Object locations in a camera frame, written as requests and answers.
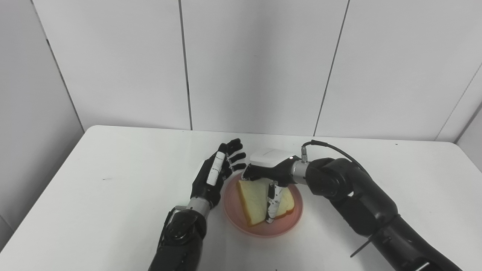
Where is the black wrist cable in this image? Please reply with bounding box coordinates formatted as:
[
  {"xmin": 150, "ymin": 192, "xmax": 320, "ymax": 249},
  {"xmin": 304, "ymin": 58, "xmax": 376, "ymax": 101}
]
[{"xmin": 300, "ymin": 140, "xmax": 371, "ymax": 177}]

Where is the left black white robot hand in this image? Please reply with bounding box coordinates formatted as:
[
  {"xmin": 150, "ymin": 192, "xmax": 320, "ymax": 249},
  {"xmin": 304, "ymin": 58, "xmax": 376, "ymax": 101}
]
[{"xmin": 190, "ymin": 138, "xmax": 247, "ymax": 210}]

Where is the pink round plate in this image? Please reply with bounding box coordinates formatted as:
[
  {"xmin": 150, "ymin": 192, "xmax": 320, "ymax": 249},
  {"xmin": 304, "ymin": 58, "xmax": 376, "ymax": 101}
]
[{"xmin": 222, "ymin": 171, "xmax": 304, "ymax": 238}]

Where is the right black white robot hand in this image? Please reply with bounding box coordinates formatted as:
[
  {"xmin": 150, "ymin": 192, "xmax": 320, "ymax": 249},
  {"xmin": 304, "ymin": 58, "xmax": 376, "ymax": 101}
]
[{"xmin": 241, "ymin": 148, "xmax": 306, "ymax": 224}]

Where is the slice of white bread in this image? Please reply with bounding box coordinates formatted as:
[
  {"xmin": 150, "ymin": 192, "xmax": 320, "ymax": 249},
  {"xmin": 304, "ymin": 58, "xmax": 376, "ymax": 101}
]
[{"xmin": 236, "ymin": 178, "xmax": 295, "ymax": 227}]

